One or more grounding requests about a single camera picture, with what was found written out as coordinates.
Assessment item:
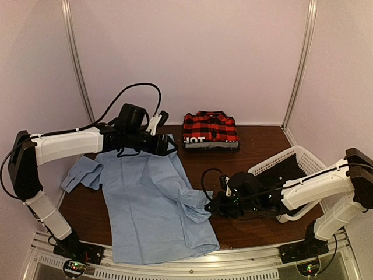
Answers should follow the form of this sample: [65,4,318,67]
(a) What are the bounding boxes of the aluminium front rail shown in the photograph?
[21,230,362,279]

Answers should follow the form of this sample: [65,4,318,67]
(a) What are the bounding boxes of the left black cable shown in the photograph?
[0,83,163,199]

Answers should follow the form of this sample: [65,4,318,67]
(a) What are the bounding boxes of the white plastic basket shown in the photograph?
[247,145,329,224]

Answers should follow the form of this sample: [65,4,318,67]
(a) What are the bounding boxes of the right black cable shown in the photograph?
[201,167,228,202]

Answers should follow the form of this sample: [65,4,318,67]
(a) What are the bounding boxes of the right aluminium frame post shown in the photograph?
[281,0,318,131]

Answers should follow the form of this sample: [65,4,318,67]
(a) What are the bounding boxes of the circuit board with leds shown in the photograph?
[297,260,321,277]
[62,260,87,278]

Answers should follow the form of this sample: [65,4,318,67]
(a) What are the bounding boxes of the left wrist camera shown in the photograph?
[146,111,169,136]

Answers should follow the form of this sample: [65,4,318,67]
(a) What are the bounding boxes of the left aluminium frame post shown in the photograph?
[61,0,96,124]

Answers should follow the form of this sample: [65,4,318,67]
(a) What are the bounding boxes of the aluminium frame post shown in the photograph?
[61,0,96,124]
[281,0,318,131]

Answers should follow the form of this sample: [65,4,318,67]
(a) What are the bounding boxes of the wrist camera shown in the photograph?
[219,175,232,197]
[146,111,169,136]

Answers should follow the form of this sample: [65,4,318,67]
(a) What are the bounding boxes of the black folded shirt white letters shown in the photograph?
[184,136,240,147]

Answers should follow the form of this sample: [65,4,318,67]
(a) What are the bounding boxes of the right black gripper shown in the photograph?
[205,191,258,220]

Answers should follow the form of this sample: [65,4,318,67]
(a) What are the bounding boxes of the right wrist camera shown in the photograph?
[219,175,232,197]

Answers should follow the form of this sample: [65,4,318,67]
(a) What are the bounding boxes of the left circuit board with leds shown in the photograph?
[62,260,87,278]

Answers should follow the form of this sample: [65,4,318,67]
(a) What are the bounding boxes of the light blue long sleeve shirt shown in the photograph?
[61,148,220,265]

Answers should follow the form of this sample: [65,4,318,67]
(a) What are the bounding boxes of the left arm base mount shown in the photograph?
[53,241,104,265]

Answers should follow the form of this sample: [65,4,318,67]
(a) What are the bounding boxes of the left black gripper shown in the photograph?
[125,129,178,158]

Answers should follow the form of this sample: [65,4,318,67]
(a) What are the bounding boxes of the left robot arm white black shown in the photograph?
[5,103,178,259]

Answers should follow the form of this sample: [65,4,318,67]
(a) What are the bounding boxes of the right circuit board with leds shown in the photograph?
[297,260,321,277]

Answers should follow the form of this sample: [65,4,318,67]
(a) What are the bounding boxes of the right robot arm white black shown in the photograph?
[205,146,372,258]

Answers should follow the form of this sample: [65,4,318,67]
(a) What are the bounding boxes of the black cable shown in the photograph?
[201,167,228,202]
[0,83,163,199]

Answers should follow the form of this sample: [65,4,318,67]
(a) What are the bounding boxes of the red black plaid folded shirt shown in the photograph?
[182,111,239,141]

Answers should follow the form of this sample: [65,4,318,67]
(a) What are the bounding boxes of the black shirt in basket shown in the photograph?
[255,154,306,187]

